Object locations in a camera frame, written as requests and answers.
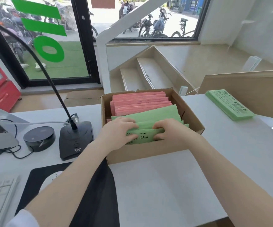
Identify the black mouse pad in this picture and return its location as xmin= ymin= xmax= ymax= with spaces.
xmin=15 ymin=160 xmax=120 ymax=227

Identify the row of green envelopes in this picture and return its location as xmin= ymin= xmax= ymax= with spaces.
xmin=111 ymin=104 xmax=189 ymax=134

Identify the wooden counter panel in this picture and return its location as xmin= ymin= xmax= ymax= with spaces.
xmin=197 ymin=69 xmax=273 ymax=116

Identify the green turf mat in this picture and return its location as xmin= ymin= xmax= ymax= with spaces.
xmin=23 ymin=41 xmax=97 ymax=80

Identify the brown cardboard box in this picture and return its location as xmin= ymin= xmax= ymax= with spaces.
xmin=101 ymin=87 xmax=205 ymax=165

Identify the person's right forearm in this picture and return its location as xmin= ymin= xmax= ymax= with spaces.
xmin=186 ymin=133 xmax=273 ymax=227

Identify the black gooseneck desk microphone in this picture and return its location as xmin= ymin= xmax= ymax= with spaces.
xmin=0 ymin=13 xmax=94 ymax=161

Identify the green printed paper envelope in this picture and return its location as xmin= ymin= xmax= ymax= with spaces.
xmin=125 ymin=128 xmax=166 ymax=145

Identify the black door frame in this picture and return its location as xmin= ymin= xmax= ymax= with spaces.
xmin=70 ymin=0 xmax=101 ymax=87

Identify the group of parked scooters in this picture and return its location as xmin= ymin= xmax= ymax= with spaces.
xmin=0 ymin=0 xmax=36 ymax=64

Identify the person's left hand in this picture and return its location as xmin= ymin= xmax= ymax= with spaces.
xmin=96 ymin=116 xmax=139 ymax=152

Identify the red vending machine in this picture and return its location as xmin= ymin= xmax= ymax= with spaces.
xmin=0 ymin=47 xmax=22 ymax=113

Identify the person's right hand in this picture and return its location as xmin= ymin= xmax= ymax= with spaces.
xmin=152 ymin=118 xmax=199 ymax=143

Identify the white computer mouse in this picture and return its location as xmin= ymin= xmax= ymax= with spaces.
xmin=38 ymin=171 xmax=64 ymax=195

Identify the row of pink envelopes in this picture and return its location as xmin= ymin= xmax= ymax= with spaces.
xmin=106 ymin=91 xmax=173 ymax=123

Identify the black bicycle with blue bag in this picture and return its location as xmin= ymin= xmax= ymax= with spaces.
xmin=138 ymin=6 xmax=170 ymax=38

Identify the brown hanging sign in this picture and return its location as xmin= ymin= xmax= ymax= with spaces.
xmin=91 ymin=0 xmax=116 ymax=9

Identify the round black speaker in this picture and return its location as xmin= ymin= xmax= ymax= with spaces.
xmin=23 ymin=126 xmax=56 ymax=153

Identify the flat cardboard sheet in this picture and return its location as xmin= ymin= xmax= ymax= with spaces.
xmin=63 ymin=89 xmax=104 ymax=107

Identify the black cable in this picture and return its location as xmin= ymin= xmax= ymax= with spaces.
xmin=0 ymin=119 xmax=34 ymax=164

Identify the red scooter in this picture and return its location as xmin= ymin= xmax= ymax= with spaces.
xmin=118 ymin=0 xmax=135 ymax=20

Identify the person's left forearm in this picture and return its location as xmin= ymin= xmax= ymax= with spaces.
xmin=24 ymin=139 xmax=111 ymax=227

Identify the white plastic profile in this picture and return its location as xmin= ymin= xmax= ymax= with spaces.
xmin=242 ymin=55 xmax=262 ymax=72

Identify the stack of green tickets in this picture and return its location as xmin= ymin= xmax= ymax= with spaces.
xmin=205 ymin=89 xmax=256 ymax=121

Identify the person's white sleeve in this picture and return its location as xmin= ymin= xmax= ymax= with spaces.
xmin=9 ymin=209 xmax=40 ymax=227

